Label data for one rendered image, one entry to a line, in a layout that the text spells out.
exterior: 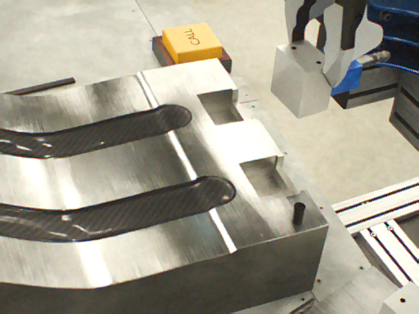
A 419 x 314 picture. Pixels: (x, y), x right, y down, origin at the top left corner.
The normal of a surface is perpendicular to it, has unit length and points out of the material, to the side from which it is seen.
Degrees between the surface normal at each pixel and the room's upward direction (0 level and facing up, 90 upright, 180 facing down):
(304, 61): 0
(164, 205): 6
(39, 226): 25
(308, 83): 90
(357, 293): 0
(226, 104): 90
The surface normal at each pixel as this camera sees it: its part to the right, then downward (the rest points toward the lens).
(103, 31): 0.07, -0.75
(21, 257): 0.50, -0.75
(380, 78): 0.43, 0.62
